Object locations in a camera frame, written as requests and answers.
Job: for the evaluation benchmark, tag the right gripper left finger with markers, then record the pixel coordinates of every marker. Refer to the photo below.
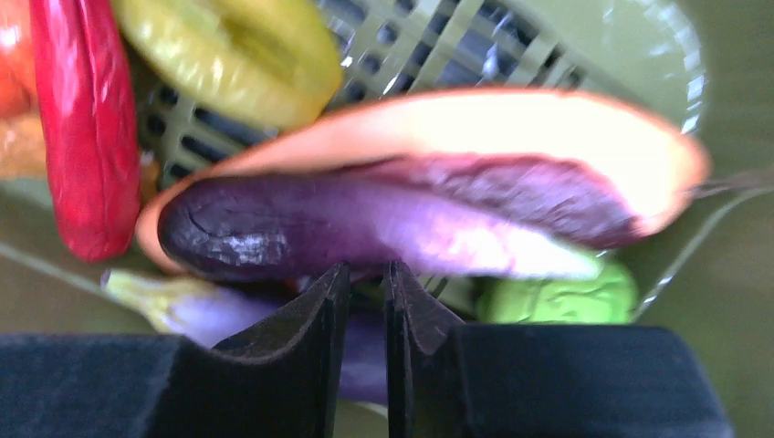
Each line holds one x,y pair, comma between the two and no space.
279,378

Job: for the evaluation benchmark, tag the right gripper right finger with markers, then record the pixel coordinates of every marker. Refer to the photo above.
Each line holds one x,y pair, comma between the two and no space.
450,378

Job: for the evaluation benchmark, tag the green toy lime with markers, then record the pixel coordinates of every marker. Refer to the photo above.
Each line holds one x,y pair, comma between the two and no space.
609,298

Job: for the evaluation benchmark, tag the red orange toy tomato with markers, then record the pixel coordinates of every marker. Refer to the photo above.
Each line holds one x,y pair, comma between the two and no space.
18,76

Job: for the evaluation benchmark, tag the olive green plastic basket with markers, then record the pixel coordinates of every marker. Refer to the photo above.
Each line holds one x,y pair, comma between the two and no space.
709,277

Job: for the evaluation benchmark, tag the orange toy papaya slice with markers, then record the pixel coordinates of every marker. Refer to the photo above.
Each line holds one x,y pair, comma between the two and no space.
645,161

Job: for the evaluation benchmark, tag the red toy chili pepper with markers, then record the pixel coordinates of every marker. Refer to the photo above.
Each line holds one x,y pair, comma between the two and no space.
87,109

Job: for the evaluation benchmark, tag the yellow green toy pepper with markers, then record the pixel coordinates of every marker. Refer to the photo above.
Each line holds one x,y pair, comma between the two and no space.
262,63

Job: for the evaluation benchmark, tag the purple toy eggplant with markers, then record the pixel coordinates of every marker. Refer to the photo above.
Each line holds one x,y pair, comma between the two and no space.
514,217

